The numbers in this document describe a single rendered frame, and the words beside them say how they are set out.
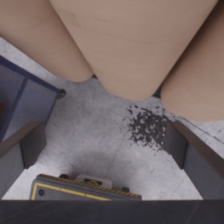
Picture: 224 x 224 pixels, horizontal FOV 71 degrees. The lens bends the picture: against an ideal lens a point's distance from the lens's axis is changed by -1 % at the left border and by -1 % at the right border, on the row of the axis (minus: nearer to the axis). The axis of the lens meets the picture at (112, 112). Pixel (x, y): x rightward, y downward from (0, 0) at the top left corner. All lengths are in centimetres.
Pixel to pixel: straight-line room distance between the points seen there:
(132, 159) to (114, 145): 18
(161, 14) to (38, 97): 119
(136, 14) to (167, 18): 5
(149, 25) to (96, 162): 115
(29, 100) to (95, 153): 67
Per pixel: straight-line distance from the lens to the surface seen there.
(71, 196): 111
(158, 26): 34
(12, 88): 103
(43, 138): 17
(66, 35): 75
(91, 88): 137
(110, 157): 132
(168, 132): 16
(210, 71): 54
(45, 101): 135
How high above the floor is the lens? 129
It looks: 81 degrees down
